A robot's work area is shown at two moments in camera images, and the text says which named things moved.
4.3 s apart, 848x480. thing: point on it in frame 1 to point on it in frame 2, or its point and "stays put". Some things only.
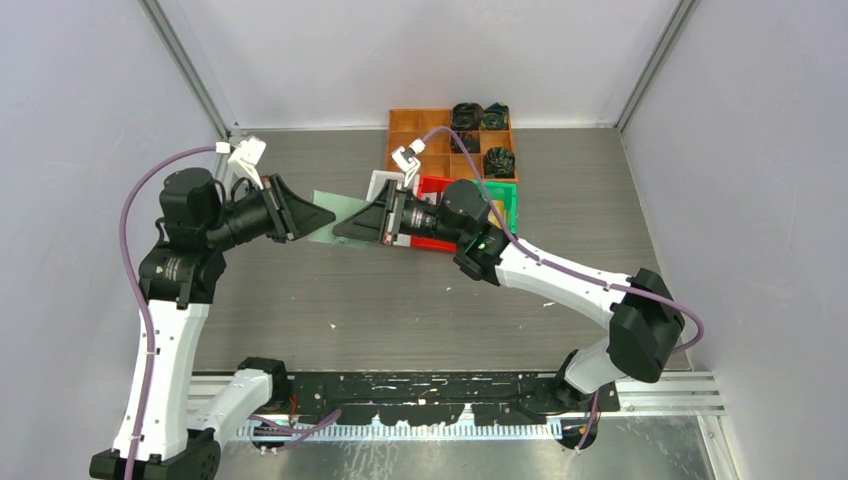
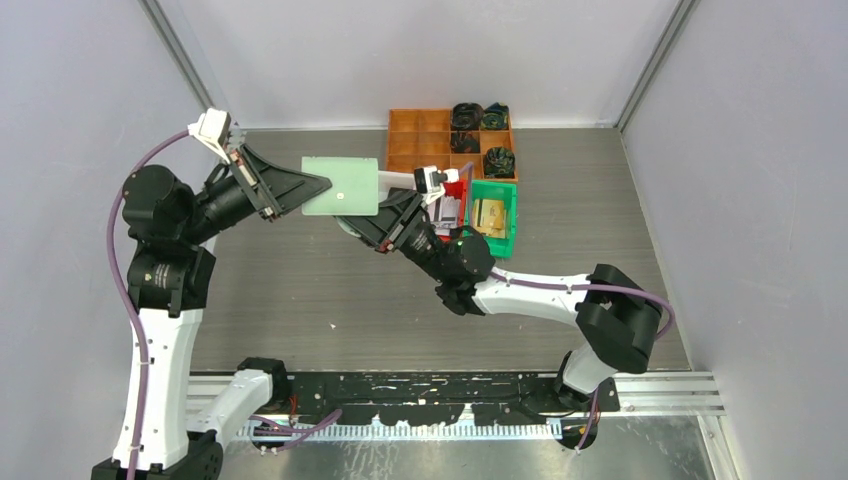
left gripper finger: [300, 219] to [283, 188]
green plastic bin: [507, 193] stays put
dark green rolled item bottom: [499, 163] stays put
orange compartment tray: [434, 127] stays put
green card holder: [342, 207] to [354, 189]
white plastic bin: [379, 178] stays put
